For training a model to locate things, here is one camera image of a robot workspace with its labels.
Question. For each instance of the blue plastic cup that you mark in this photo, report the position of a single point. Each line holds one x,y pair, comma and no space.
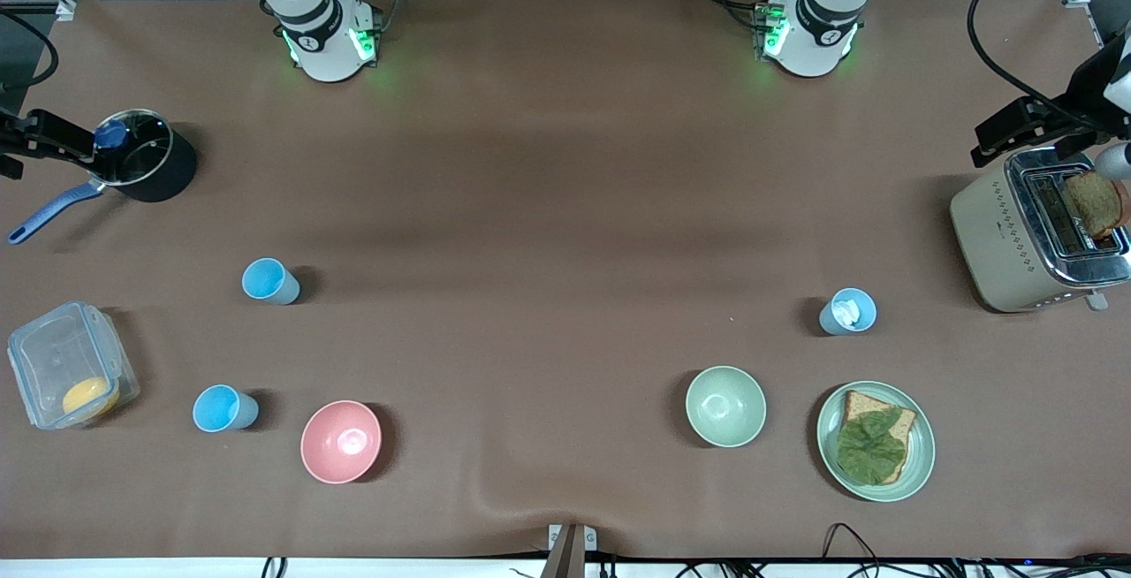
221,408
269,282

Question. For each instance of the beige chrome toaster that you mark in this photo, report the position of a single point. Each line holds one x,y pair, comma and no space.
985,238

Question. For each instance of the green lettuce leaf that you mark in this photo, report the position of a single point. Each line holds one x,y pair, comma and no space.
870,447

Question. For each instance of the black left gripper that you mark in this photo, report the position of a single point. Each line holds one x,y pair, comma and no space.
1086,86

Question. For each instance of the glass pot lid blue knob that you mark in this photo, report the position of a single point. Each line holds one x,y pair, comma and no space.
110,133

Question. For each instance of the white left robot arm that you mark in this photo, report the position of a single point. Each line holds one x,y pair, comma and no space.
817,30

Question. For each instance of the light green plate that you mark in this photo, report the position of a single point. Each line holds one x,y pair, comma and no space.
922,450

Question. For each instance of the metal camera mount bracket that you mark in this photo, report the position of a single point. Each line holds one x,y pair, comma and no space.
568,551

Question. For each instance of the brown bread slice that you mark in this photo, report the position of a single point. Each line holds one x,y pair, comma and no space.
859,404

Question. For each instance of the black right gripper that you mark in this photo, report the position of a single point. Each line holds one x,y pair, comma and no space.
42,132

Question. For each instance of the dark toasted bread slice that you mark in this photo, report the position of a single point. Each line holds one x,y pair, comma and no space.
1096,202

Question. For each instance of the pink bowl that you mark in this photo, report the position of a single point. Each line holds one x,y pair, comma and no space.
340,442

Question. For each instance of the clear plastic food container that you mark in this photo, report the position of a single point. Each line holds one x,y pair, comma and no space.
53,353

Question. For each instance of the white crumpled tissue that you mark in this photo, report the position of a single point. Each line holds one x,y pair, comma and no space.
846,311

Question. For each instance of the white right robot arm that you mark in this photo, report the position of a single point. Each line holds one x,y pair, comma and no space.
322,39

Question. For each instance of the orange round food piece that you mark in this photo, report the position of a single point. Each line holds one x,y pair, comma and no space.
90,397

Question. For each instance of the light green bowl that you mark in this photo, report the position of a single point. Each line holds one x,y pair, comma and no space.
725,406

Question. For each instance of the blue cup with white tissue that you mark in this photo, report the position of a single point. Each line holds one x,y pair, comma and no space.
827,320

